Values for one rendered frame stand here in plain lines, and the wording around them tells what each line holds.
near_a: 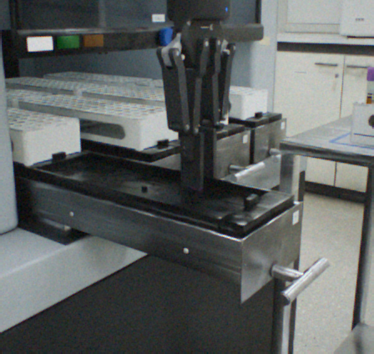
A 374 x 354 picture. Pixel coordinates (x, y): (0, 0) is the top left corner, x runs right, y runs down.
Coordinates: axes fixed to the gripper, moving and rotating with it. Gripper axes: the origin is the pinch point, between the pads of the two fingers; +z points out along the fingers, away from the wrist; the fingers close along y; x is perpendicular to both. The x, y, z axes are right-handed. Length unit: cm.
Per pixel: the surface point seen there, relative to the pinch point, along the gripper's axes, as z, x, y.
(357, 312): 54, 2, -65
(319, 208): 85, -66, -207
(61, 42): -13.7, -17.7, 5.8
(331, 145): 2.4, 7.6, -24.8
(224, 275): 8.0, 11.3, 11.3
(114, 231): 7.1, -3.9, 11.3
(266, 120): 3.2, -12.0, -40.1
